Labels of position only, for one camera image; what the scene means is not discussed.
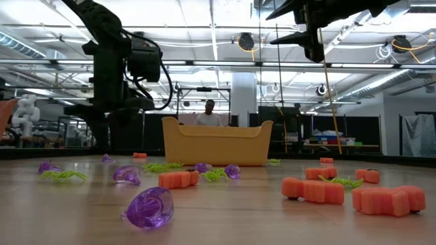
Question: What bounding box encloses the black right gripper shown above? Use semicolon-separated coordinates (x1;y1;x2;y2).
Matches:
264;0;375;64

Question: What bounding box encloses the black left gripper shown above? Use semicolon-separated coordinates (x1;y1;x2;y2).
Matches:
63;96;156;151

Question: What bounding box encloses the black partition panel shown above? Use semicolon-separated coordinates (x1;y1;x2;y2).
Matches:
299;114;382;146
108;112;178;153

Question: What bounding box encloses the white humanoid robot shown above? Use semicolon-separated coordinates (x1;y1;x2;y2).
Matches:
12;94;41;137

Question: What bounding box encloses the white square building column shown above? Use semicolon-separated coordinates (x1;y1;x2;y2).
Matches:
231;71;258;128

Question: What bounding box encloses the orange plastic bin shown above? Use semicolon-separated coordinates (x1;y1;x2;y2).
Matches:
0;98;18;137

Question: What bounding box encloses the black cabinet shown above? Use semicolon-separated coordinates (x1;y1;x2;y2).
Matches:
258;105;302;154

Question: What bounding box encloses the person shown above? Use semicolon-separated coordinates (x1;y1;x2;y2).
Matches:
196;99;223;127

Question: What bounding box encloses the yellow plastic bin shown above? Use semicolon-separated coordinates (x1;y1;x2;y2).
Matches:
161;116;274;167

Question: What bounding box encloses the wooden work table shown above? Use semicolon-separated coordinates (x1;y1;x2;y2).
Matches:
302;142;381;154

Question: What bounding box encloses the white hanging cloth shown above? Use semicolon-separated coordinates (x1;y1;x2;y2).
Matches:
401;114;436;157

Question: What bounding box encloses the black hanging cable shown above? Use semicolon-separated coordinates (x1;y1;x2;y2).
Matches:
273;20;289;154

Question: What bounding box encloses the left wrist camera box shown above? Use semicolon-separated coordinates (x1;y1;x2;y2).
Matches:
127;33;161;83

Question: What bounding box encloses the yellow hanging cable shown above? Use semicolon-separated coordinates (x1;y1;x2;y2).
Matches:
318;29;343;155

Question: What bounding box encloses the black gantry frame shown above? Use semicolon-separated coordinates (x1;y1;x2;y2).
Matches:
175;86;232;127

